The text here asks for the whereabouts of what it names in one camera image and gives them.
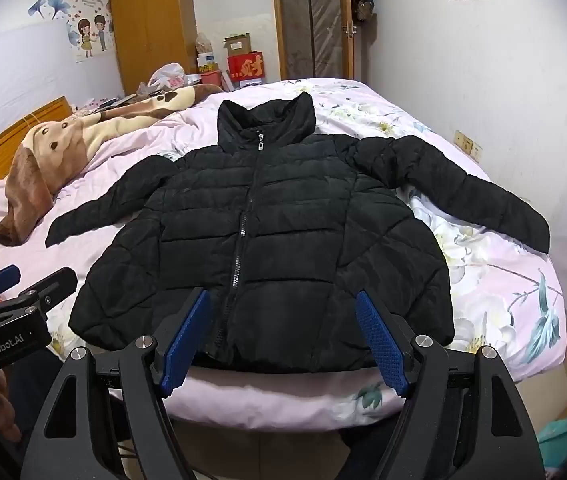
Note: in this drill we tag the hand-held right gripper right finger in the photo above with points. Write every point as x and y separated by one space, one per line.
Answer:
381 342

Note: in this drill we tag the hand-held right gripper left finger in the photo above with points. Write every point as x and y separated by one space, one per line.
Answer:
187 340

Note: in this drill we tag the black puffer jacket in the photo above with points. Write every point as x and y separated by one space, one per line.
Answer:
288 220

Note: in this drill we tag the person's left hand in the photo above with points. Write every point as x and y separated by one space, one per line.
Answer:
4 400

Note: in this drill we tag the bed with pink floral sheet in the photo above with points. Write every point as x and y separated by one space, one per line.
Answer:
488 280

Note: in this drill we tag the brown dog print blanket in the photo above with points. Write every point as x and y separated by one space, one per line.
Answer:
63 145

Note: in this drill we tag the wooden headboard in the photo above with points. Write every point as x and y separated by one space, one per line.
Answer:
8 135

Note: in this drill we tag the teal box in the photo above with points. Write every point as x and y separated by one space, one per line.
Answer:
566 435

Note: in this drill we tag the white plastic bag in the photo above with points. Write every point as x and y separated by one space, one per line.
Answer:
166 77

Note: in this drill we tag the small red box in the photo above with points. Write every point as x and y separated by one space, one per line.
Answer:
211 80

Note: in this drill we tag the blue and white box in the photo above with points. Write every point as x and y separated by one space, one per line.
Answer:
207 63

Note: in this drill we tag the wooden wardrobe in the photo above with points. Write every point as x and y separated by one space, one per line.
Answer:
153 30

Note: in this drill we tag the large red box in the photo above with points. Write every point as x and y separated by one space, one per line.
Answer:
246 70

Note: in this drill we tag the cardboard box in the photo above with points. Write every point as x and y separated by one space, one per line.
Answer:
237 45

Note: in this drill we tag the wooden framed door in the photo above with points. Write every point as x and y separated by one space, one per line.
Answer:
313 20

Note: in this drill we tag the beige wall socket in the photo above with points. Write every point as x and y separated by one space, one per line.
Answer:
476 151
461 139

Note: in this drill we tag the cartoon couple wall sticker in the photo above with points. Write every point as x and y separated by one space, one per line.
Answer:
88 35

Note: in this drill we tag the blue flower wall sticker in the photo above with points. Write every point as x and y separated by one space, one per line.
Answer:
51 6

